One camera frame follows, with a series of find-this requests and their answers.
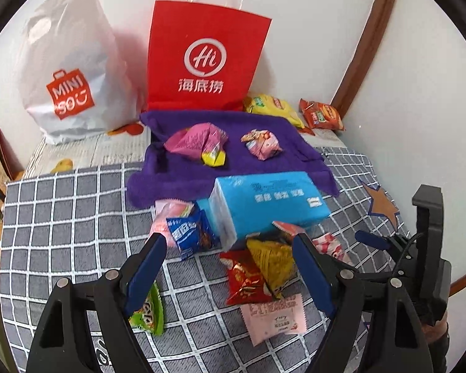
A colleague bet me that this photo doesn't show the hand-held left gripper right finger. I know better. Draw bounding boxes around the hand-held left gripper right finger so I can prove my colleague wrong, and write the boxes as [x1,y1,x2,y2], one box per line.
[292,232,443,373]

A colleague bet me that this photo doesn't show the red paper bag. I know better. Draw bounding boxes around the red paper bag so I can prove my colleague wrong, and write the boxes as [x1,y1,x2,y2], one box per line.
[144,0,273,113]

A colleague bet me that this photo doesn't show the white plastic shopping bag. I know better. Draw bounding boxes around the white plastic shopping bag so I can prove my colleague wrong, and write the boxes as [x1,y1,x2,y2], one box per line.
[13,0,140,146]

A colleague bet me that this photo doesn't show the magenta snack packet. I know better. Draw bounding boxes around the magenta snack packet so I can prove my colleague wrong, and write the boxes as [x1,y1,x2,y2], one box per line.
[164,122,230,168]

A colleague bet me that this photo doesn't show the green snack packet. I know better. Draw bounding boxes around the green snack packet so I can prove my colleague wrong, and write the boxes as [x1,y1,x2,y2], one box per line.
[129,282,164,337]

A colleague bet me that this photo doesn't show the blue cookie packet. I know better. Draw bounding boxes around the blue cookie packet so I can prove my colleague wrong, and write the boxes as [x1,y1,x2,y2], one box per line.
[166,202,220,261]

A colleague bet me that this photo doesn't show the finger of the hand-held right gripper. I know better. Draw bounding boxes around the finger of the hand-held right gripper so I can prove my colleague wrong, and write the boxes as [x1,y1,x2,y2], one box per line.
[354,230,399,251]

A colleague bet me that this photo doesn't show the pink white snack packet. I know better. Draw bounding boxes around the pink white snack packet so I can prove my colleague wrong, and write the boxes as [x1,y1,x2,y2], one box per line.
[241,129,283,161]

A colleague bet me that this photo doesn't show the purple towel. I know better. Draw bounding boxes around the purple towel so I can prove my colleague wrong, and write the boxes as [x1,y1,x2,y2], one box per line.
[126,109,340,208]

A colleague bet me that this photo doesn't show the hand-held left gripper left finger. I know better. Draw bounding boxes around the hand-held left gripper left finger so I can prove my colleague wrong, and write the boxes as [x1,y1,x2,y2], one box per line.
[25,232,167,373]

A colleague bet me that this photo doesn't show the orange red snack packet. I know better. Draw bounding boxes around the orange red snack packet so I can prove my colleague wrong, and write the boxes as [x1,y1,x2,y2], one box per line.
[298,98,345,132]

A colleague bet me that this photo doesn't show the brown wooden trim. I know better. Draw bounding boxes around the brown wooden trim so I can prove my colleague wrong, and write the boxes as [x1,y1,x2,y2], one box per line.
[330,0,466,296]

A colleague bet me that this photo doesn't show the pink white candy packet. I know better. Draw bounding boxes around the pink white candy packet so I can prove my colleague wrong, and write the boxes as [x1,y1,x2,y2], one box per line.
[311,233,354,267]

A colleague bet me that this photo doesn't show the person's right forearm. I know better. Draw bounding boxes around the person's right forearm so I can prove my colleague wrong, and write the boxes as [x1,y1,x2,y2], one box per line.
[421,311,451,358]

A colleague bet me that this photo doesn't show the light pink snack packet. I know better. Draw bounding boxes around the light pink snack packet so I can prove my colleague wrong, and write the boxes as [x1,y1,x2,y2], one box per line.
[151,199,197,249]

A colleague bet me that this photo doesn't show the yellow triangular snack packet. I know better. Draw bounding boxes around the yellow triangular snack packet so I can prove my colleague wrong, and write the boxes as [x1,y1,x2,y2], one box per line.
[245,237,298,300]

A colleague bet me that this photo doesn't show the grey plaid blanket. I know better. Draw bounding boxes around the grey plaid blanket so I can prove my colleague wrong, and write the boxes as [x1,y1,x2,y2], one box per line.
[0,151,408,373]

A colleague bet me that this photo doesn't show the pink sachet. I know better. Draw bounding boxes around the pink sachet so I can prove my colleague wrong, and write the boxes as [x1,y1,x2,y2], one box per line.
[240,293,308,346]

